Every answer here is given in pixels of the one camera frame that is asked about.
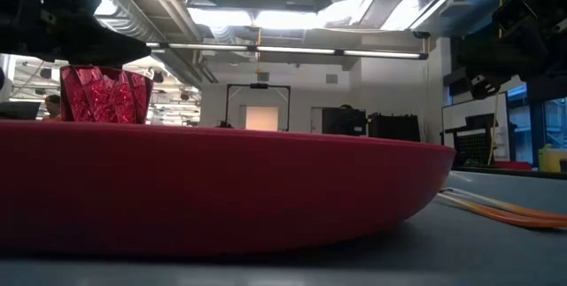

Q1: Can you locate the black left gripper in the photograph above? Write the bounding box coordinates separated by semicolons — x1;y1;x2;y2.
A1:
0;0;152;69

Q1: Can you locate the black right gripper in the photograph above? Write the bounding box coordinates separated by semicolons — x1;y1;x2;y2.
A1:
454;0;567;101

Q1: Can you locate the red faceted plastic cup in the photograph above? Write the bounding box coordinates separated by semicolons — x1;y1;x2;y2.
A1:
59;65;154;125

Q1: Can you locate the spoon with orange handle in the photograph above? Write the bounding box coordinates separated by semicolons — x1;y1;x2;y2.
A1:
439;187;567;222

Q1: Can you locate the fork with orange handle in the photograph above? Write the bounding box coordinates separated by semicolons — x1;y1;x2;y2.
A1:
436;191;567;229

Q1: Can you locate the pink-red round plate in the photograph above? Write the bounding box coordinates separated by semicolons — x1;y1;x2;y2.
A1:
0;119;457;257

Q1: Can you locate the white board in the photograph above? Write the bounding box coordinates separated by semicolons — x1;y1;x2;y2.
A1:
440;92;510;163

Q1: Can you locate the black perforated cart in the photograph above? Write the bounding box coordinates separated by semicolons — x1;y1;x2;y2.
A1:
440;113;500;168

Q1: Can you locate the person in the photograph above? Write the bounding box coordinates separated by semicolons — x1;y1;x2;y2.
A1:
42;94;63;123

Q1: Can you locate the grey laptop screen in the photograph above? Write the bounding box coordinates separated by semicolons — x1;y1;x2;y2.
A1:
0;100;42;121

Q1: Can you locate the yellow container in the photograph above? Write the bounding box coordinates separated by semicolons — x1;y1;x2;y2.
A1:
537;143;567;174

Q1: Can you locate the black equipment box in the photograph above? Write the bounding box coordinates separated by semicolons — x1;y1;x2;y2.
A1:
321;104;368;137
367;112;422;143

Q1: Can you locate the long ceiling tube light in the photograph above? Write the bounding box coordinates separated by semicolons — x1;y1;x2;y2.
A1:
144;41;430;61

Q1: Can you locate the silver ventilation duct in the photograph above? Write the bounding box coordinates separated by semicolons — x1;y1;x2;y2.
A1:
48;0;221;86

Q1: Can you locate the black rectangular stand frame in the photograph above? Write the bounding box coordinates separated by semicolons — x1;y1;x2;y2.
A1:
218;82;292;133

